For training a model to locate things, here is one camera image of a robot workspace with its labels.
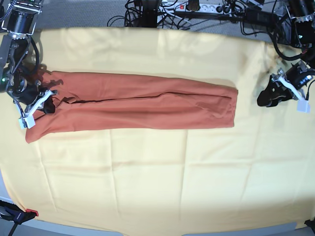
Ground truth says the black clamp right corner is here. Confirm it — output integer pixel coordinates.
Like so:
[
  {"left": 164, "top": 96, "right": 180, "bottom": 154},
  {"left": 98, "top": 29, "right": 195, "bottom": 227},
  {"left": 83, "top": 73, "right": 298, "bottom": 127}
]
[{"left": 304, "top": 220, "right": 315, "bottom": 234}]

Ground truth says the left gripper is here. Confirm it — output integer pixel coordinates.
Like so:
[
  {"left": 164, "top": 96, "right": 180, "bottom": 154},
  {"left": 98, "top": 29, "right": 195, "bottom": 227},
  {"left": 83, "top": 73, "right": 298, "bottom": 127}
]
[{"left": 257, "top": 61, "right": 315, "bottom": 107}]

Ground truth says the orange T-shirt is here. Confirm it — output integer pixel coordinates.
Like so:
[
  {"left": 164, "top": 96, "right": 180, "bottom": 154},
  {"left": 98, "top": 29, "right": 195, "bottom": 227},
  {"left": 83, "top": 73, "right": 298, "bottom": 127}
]
[{"left": 26, "top": 71, "right": 238, "bottom": 143}]

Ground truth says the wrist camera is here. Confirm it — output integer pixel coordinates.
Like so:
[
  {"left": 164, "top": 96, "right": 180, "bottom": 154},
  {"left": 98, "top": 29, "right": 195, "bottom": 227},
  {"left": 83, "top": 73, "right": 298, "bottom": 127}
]
[
  {"left": 19, "top": 116, "right": 35, "bottom": 129},
  {"left": 297, "top": 99, "right": 311, "bottom": 114}
]

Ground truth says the black stand post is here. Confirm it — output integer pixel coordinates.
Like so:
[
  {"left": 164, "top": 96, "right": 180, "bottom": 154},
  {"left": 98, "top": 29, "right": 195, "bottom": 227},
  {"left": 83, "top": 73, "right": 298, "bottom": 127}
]
[{"left": 140, "top": 0, "right": 160, "bottom": 28}]

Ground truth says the black power adapter box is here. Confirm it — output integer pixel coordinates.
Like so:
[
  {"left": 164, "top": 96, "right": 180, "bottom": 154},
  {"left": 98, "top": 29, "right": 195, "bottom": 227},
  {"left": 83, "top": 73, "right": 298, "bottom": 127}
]
[{"left": 243, "top": 8, "right": 279, "bottom": 28}]

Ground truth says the blue red table clamp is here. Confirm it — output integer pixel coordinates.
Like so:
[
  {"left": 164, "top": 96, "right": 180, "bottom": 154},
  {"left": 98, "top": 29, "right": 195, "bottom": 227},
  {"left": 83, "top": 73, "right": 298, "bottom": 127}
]
[{"left": 0, "top": 201, "right": 39, "bottom": 236}]

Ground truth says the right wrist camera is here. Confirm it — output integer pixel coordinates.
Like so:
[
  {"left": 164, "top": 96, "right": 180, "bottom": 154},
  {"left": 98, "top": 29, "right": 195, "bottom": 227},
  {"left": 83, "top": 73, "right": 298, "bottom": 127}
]
[{"left": 19, "top": 116, "right": 35, "bottom": 129}]

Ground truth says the yellow tablecloth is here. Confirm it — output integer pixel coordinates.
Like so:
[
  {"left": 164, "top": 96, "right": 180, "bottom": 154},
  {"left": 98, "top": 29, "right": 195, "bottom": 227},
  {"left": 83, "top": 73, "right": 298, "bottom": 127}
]
[{"left": 0, "top": 28, "right": 315, "bottom": 236}]

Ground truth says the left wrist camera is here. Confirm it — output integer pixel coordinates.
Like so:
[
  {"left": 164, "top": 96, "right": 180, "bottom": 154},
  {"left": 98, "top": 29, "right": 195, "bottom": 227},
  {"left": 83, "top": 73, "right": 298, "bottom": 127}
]
[{"left": 297, "top": 99, "right": 311, "bottom": 114}]

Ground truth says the white power strip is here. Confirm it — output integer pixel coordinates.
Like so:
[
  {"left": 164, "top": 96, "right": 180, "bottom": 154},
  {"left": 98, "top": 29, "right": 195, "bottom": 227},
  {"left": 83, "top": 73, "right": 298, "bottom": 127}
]
[{"left": 160, "top": 1, "right": 233, "bottom": 17}]

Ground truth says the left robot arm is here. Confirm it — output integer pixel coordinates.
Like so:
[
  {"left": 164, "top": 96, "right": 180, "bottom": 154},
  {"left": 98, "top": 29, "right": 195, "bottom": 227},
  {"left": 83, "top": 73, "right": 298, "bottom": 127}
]
[{"left": 255, "top": 0, "right": 315, "bottom": 112}]

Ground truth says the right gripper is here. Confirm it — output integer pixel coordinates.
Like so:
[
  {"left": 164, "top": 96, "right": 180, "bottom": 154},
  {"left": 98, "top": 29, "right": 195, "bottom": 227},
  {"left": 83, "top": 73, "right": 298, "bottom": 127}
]
[{"left": 12, "top": 81, "right": 56, "bottom": 114}]

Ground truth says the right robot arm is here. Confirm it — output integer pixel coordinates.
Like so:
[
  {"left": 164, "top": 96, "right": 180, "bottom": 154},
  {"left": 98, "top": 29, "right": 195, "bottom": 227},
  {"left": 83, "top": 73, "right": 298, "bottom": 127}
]
[{"left": 0, "top": 0, "right": 57, "bottom": 114}]

